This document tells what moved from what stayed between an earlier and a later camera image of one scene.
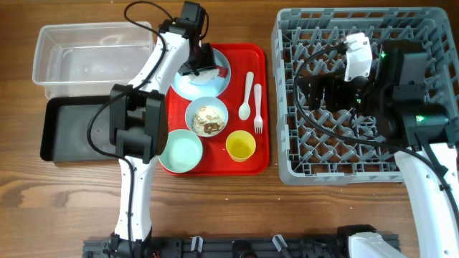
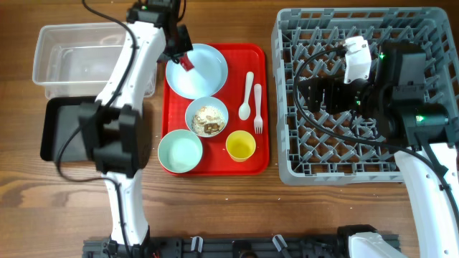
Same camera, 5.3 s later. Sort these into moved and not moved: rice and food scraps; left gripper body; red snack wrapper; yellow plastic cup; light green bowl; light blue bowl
Moved: left gripper body; red snack wrapper
Not moved: light green bowl; yellow plastic cup; rice and food scraps; light blue bowl
